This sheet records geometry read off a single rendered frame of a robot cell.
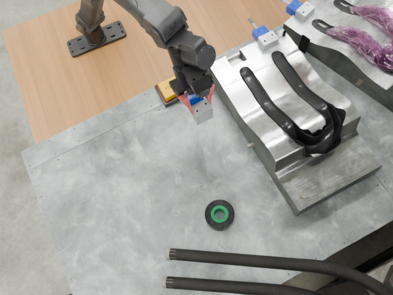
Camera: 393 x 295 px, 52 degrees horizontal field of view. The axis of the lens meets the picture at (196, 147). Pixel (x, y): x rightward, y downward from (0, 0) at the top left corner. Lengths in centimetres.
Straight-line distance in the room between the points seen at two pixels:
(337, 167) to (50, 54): 100
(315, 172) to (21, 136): 168
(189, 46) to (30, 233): 149
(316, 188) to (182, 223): 38
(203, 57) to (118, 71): 52
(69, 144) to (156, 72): 36
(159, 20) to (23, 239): 150
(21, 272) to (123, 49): 121
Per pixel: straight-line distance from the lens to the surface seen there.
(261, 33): 129
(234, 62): 127
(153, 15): 95
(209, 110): 108
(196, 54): 92
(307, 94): 120
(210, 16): 147
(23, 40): 159
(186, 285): 108
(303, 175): 113
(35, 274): 213
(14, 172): 231
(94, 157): 127
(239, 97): 118
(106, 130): 129
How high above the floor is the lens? 191
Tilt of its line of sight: 67 degrees down
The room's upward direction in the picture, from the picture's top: 12 degrees counter-clockwise
